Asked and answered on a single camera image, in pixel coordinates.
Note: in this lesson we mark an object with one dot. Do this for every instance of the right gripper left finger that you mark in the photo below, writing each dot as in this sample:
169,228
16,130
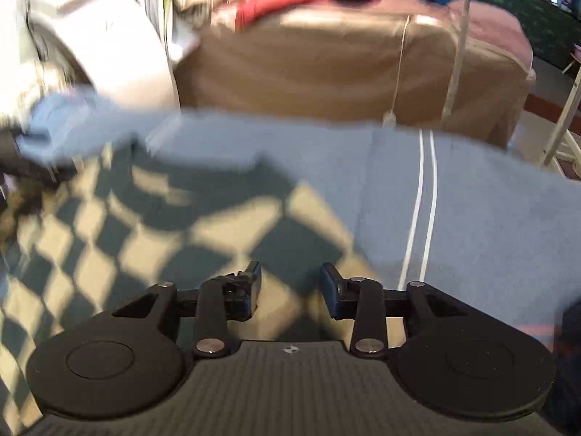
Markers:
123,361

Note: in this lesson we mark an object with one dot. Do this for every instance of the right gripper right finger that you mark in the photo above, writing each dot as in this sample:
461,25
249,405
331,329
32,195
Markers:
444,353

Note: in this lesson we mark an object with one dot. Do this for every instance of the blue cream checkered sweater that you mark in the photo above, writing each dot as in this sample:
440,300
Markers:
130,220

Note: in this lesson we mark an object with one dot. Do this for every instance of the white David B machine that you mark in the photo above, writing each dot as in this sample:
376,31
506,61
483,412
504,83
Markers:
110,45

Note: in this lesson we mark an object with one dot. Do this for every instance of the white metal cart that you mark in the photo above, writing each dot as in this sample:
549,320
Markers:
562,151

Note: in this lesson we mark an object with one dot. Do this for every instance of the white lamp pole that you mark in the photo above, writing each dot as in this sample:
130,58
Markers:
458,63

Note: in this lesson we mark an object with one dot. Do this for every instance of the tan covered massage bed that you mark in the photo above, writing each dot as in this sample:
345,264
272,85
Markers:
344,63

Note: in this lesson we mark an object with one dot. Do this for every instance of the pink pillow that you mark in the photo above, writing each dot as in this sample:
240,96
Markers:
496,37

